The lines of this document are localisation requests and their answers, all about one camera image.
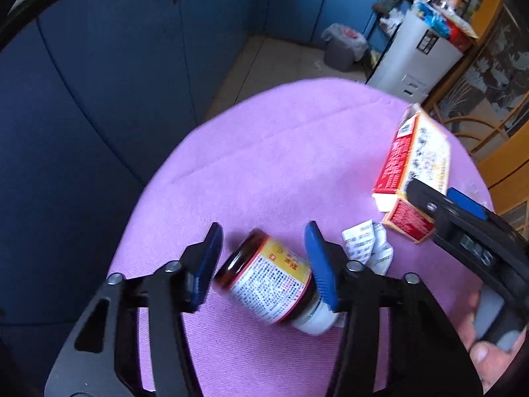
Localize white storage cabinet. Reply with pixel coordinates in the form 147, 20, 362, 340
367, 11, 463, 104

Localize paper leaflet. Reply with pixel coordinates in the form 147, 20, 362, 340
342, 220, 394, 275

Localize blue plastic bag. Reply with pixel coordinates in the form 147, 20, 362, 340
412, 0, 450, 39

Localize orange wooden glass door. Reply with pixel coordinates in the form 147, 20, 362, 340
424, 0, 528, 237

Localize blue kitchen cabinets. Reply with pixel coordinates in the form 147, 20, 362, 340
0, 0, 398, 327

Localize pink tablecloth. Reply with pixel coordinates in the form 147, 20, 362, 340
106, 77, 495, 397

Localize red yellow medicine box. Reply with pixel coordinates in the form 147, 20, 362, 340
372, 103, 451, 244

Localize person's right hand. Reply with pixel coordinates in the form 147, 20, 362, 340
456, 291, 528, 394

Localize grey bin with liner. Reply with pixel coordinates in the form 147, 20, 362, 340
321, 23, 369, 73

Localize brown medicine jar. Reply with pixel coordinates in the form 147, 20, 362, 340
214, 229, 339, 336

